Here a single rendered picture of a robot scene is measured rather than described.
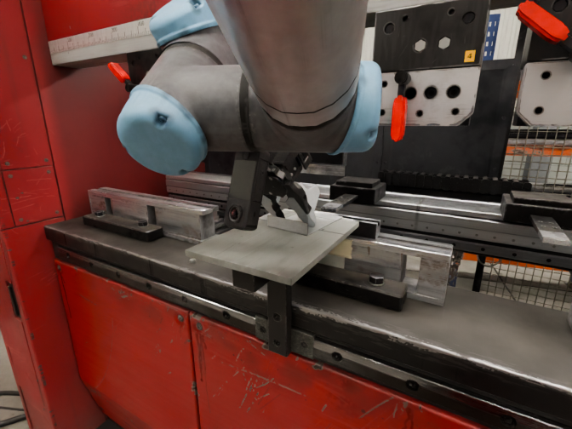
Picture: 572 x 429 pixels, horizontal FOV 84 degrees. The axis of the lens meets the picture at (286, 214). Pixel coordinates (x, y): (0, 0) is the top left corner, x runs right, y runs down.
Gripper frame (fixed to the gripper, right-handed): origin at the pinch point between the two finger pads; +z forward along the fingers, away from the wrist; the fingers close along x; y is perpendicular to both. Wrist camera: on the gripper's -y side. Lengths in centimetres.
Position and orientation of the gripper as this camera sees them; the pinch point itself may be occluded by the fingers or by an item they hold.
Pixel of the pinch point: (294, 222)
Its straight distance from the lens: 56.3
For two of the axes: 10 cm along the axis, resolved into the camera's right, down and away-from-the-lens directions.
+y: 4.5, -7.9, 4.1
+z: 3.8, 5.9, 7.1
